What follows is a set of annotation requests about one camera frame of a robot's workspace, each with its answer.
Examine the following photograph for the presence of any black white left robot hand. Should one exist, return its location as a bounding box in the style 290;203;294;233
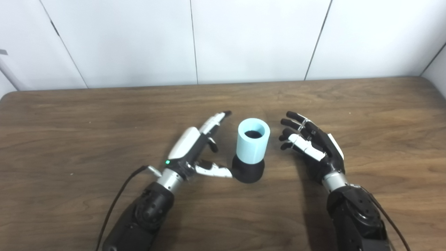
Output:
164;111;233;182

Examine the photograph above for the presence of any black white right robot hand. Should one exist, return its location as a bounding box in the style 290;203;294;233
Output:
279;111;346;184

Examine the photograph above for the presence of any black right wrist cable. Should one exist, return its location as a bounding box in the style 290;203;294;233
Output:
359;187;412;251

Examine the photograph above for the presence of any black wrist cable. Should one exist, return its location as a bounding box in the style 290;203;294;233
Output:
95;166;162;251
359;187;412;251

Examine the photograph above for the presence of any black flared nozzle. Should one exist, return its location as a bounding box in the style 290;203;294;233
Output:
232;130;265;184

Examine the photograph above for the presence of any light-blue hose piece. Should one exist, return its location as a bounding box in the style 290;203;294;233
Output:
236;118;271;164

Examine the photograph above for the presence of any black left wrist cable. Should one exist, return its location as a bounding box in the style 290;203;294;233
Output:
95;166;162;251

